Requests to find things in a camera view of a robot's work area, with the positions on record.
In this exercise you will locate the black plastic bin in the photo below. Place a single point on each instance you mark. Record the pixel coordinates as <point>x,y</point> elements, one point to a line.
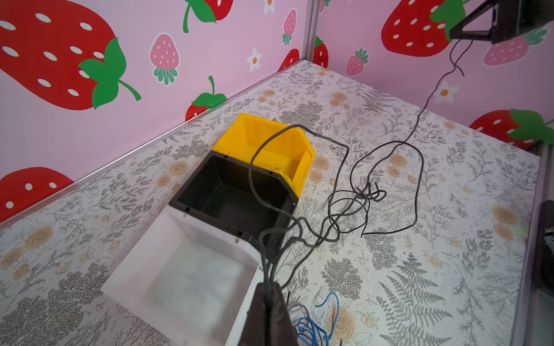
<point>218,193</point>

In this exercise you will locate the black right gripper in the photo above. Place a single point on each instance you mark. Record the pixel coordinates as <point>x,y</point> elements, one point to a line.
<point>499,21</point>

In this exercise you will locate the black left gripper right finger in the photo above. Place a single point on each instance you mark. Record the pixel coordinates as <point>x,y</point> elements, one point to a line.
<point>283,331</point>

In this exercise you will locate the aluminium corner post left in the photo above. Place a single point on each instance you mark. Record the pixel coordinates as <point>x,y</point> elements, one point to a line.
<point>310,30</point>

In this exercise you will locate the yellow plastic bin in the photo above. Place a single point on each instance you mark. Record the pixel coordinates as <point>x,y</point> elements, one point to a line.
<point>290,154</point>

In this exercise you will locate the white plastic bin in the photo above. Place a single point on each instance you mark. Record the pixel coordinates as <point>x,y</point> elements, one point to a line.
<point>189,280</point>

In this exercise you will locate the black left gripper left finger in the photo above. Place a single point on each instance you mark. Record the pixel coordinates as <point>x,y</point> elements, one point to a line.
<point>257,328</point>

